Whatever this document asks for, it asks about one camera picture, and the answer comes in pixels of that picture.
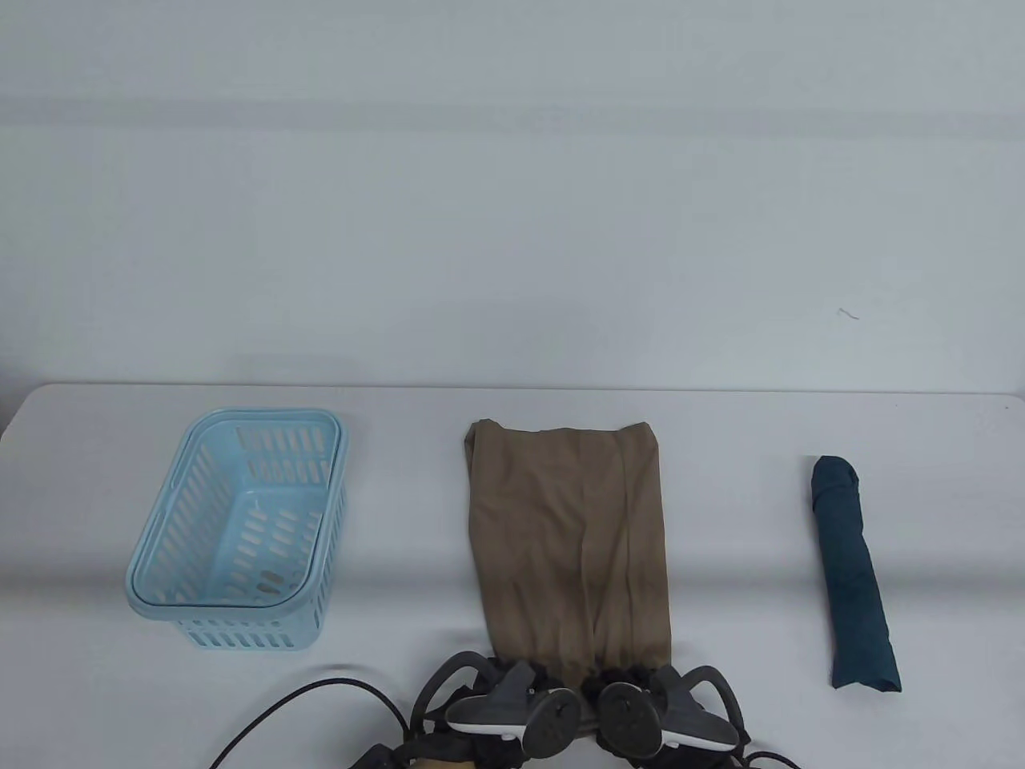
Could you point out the person's left hand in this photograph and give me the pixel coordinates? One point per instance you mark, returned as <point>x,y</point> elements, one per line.
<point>528,677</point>

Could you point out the person's right hand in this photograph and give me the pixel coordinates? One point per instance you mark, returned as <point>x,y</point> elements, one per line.
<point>621,677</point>

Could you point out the brown garment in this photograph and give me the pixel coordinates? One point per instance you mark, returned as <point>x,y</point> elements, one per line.
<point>560,545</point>

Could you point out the dark teal shorts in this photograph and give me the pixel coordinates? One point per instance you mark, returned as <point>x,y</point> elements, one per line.
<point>849,577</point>

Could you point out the person's left forearm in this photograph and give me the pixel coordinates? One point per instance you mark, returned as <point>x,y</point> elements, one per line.
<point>440,763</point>

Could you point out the light blue plastic basket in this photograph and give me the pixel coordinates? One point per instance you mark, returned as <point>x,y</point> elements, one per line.
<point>208,497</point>

